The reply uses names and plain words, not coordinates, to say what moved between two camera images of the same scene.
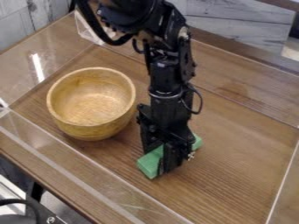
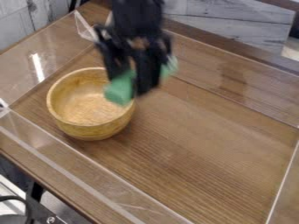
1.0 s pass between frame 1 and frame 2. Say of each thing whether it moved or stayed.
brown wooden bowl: stayed
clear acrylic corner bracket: stayed
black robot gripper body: moved
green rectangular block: moved
